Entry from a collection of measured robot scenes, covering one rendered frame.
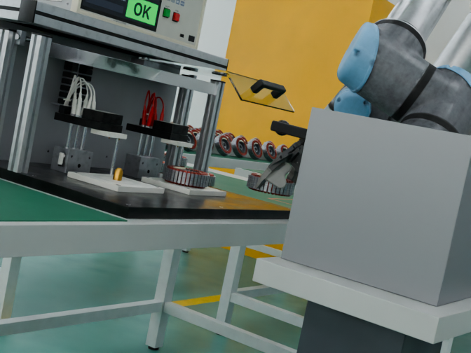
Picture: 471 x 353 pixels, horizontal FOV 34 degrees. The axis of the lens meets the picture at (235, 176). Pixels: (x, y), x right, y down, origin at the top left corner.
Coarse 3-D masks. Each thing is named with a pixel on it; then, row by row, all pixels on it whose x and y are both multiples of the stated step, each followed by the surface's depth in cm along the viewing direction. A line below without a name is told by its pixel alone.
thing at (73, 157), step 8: (56, 152) 174; (64, 152) 173; (72, 152) 173; (80, 152) 175; (88, 152) 177; (56, 160) 174; (64, 160) 173; (72, 160) 173; (80, 160) 175; (88, 160) 178; (56, 168) 174; (64, 168) 173; (72, 168) 174; (80, 168) 176; (88, 168) 178
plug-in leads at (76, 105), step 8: (72, 80) 175; (80, 80) 173; (72, 88) 176; (80, 88) 172; (80, 96) 172; (64, 104) 176; (72, 104) 175; (80, 104) 172; (88, 104) 174; (64, 112) 175; (72, 112) 175; (80, 112) 173
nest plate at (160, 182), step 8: (144, 176) 188; (152, 184) 185; (160, 184) 184; (168, 184) 182; (176, 184) 184; (184, 192) 179; (192, 192) 180; (200, 192) 182; (208, 192) 185; (216, 192) 187; (224, 192) 190
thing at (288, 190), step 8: (248, 176) 182; (256, 176) 179; (248, 184) 181; (264, 184) 178; (272, 184) 178; (288, 184) 179; (264, 192) 178; (272, 192) 177; (280, 192) 178; (288, 192) 179
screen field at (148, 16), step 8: (128, 0) 179; (136, 0) 181; (144, 0) 183; (128, 8) 179; (136, 8) 181; (144, 8) 183; (152, 8) 186; (128, 16) 180; (136, 16) 182; (144, 16) 184; (152, 16) 186; (152, 24) 187
